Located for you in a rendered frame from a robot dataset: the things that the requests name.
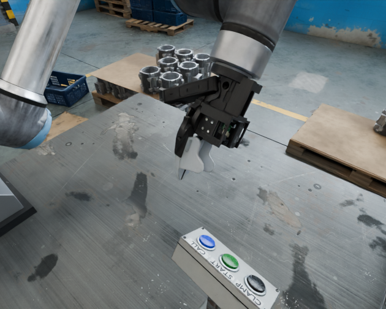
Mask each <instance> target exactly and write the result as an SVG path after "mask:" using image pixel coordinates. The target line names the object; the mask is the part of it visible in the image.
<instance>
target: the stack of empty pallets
mask: <svg viewBox="0 0 386 309"><path fill-rule="evenodd" d="M101 1H105V2H106V3H104V4H101ZM94 2H95V5H96V9H97V12H100V13H105V14H107V15H112V16H115V17H120V18H126V19H131V15H132V11H131V4H130V0H94ZM102 8H106V9H108V10H109V12H110V13H109V12H104V11H102ZM116 12H122V13H123V16H122V15H117V14H116Z"/></svg>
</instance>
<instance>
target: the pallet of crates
mask: <svg viewBox="0 0 386 309"><path fill-rule="evenodd" d="M130 4H131V11H132V17H133V19H130V20H128V21H126V27H127V28H133V27H135V26H138V27H140V30H142V31H144V30H147V31H148V32H151V31H153V32H155V33H157V32H159V31H166V32H167V34H168V36H175V35H177V34H179V33H181V32H183V31H185V30H187V29H189V28H191V27H193V26H194V20H190V19H187V15H185V14H184V13H181V12H180V11H178V10H177V9H176V8H175V7H174V6H173V5H172V2H171V0H130ZM181 15H182V16H181ZM132 22H133V23H132ZM147 23H150V24H147ZM145 24H147V25H145ZM186 24H187V25H186ZM185 25H186V26H185Z"/></svg>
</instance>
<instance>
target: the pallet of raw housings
mask: <svg viewBox="0 0 386 309"><path fill-rule="evenodd" d="M157 50H159V51H158V52H156V57H152V56H148V55H144V54H141V53H135V54H133V55H130V56H128V57H126V58H124V59H121V60H119V61H117V62H115V63H112V64H110V65H108V66H105V67H103V68H101V69H98V70H96V71H94V72H92V73H90V74H89V75H92V76H94V77H96V78H97V82H94V84H95V87H96V90H94V91H92V92H91V93H92V95H93V99H94V103H95V104H98V105H101V106H103V107H105V108H107V109H109V108H110V107H113V106H114V105H116V104H119V103H120V102H122V101H124V100H126V99H128V98H130V97H132V96H134V95H136V94H138V93H143V94H145V95H147V96H149V97H152V98H154V99H157V100H158V101H161V102H163V103H164V94H163V90H165V89H168V88H170V87H173V86H179V85H183V84H186V83H190V82H194V81H196V80H200V79H203V78H207V77H211V76H214V75H216V74H214V73H212V72H210V70H211V65H212V63H213V62H212V60H210V57H209V55H208V54H205V53H198V54H196V55H193V53H194V51H192V50H190V49H183V48H182V49H181V50H176V49H175V47H174V46H172V45H161V46H159V47H158V48H157ZM109 101H110V102H109ZM112 102H113V103H112ZM114 103H115V104H114ZM193 103H194V102H192V103H188V104H186V105H183V106H179V107H175V108H178V109H180V110H182V111H184V112H186V113H187V112H188V111H189V108H190V106H191V105H192V104H193Z"/></svg>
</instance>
